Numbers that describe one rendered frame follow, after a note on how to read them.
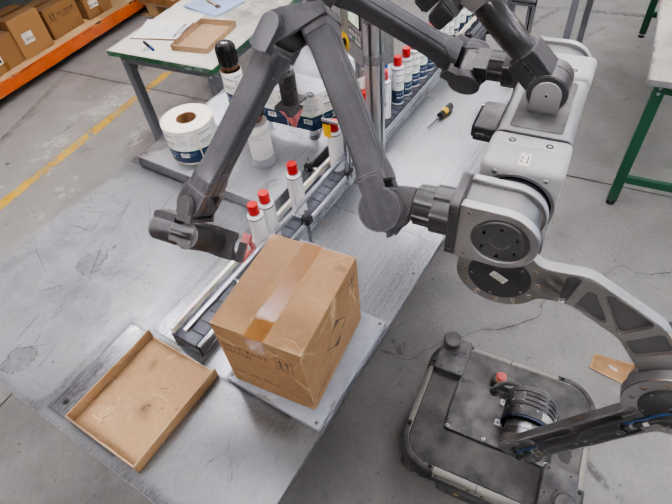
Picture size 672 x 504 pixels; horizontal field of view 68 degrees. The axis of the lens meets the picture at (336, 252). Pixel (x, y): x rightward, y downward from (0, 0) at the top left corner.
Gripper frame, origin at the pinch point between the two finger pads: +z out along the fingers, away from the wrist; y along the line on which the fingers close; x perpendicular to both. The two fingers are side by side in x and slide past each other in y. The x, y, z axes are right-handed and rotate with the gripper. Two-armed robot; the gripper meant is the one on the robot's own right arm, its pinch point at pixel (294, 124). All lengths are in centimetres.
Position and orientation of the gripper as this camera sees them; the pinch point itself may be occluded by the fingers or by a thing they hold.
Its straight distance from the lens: 176.6
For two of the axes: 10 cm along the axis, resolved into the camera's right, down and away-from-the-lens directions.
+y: -5.0, 6.8, -5.3
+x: 8.6, 3.4, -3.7
